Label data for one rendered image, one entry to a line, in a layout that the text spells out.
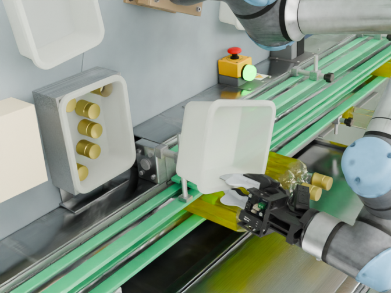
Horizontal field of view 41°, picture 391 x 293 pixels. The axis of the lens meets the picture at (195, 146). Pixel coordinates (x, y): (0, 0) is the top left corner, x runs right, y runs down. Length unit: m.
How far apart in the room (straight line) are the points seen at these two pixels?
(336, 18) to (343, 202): 0.63
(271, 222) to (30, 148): 0.47
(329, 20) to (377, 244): 0.47
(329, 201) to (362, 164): 0.82
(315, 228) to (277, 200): 0.08
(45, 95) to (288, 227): 0.53
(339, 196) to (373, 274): 0.75
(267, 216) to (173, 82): 0.59
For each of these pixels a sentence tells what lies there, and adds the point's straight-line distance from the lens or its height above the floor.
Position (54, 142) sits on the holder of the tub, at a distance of 1.12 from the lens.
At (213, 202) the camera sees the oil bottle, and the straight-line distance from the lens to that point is 1.22.
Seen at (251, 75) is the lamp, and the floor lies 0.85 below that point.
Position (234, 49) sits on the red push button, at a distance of 1.51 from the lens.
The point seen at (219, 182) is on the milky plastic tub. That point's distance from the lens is 1.01.
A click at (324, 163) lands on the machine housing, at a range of 1.76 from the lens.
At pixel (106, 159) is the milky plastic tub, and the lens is 1.23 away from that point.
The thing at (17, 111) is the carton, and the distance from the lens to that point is 1.01.
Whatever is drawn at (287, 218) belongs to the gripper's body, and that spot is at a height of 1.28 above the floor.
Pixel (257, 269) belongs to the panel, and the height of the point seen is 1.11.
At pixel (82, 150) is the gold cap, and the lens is 1.17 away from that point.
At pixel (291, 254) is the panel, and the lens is 1.31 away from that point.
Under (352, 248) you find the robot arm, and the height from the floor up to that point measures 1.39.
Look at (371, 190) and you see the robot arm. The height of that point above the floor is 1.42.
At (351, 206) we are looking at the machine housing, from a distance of 1.56.
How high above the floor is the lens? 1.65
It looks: 36 degrees down
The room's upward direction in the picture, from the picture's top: 108 degrees clockwise
